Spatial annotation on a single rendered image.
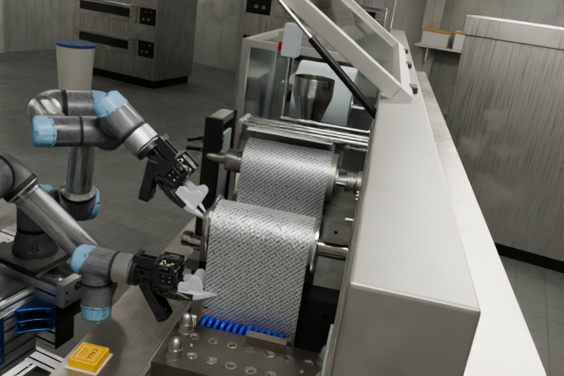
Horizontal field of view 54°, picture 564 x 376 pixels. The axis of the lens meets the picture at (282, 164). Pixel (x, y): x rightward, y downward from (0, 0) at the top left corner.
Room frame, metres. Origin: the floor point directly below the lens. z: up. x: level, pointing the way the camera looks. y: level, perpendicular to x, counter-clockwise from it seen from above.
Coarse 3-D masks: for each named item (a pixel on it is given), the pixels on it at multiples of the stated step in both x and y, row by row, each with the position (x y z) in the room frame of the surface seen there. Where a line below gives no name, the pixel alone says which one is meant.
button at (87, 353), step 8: (88, 344) 1.15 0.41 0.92; (80, 352) 1.11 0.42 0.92; (88, 352) 1.12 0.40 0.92; (96, 352) 1.12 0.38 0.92; (104, 352) 1.13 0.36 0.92; (72, 360) 1.09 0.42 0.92; (80, 360) 1.09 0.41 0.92; (88, 360) 1.09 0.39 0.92; (96, 360) 1.09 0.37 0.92; (104, 360) 1.12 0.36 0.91; (80, 368) 1.08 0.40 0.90; (88, 368) 1.08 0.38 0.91; (96, 368) 1.08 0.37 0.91
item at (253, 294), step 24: (216, 264) 1.17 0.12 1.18; (240, 264) 1.16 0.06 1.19; (264, 264) 1.16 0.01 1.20; (216, 288) 1.17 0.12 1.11; (240, 288) 1.16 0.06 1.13; (264, 288) 1.15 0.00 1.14; (288, 288) 1.15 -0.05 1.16; (216, 312) 1.17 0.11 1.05; (240, 312) 1.16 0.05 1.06; (264, 312) 1.15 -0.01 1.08; (288, 312) 1.14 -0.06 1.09; (288, 336) 1.14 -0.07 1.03
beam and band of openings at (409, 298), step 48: (384, 96) 1.01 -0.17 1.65; (384, 144) 0.66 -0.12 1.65; (432, 144) 0.70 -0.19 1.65; (384, 192) 0.49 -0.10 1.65; (432, 192) 0.51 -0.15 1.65; (384, 240) 0.38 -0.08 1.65; (432, 240) 0.39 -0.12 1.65; (384, 288) 0.31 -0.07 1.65; (432, 288) 0.32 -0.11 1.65; (336, 336) 0.54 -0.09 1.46; (384, 336) 0.31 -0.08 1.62; (432, 336) 0.30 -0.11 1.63
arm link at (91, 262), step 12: (84, 252) 1.20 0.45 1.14; (96, 252) 1.21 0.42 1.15; (108, 252) 1.21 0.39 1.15; (72, 264) 1.19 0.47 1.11; (84, 264) 1.19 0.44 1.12; (96, 264) 1.18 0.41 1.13; (108, 264) 1.18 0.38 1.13; (84, 276) 1.19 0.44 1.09; (96, 276) 1.18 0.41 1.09; (108, 276) 1.18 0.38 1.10
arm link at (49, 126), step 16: (48, 96) 1.56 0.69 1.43; (32, 112) 1.47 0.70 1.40; (48, 112) 1.33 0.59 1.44; (32, 128) 1.25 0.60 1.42; (48, 128) 1.24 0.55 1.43; (64, 128) 1.25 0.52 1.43; (80, 128) 1.27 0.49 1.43; (48, 144) 1.24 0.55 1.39; (64, 144) 1.26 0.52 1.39; (80, 144) 1.28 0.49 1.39
